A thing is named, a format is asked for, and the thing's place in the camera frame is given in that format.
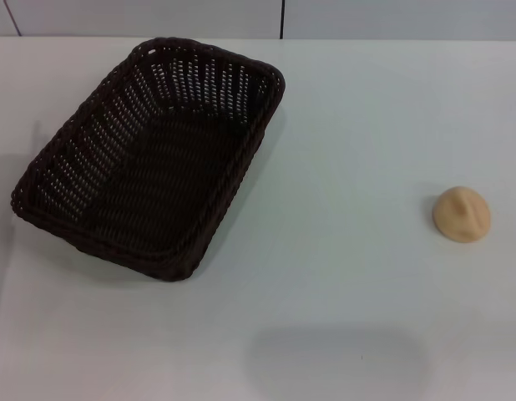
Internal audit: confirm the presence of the black woven rectangular basket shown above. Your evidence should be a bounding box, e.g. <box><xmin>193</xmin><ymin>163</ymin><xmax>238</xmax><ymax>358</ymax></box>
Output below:
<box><xmin>9</xmin><ymin>36</ymin><xmax>287</xmax><ymax>283</ymax></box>

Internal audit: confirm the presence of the beige round bread bun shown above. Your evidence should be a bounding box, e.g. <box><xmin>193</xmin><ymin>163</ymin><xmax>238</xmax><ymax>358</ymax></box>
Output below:
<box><xmin>432</xmin><ymin>185</ymin><xmax>492</xmax><ymax>243</ymax></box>

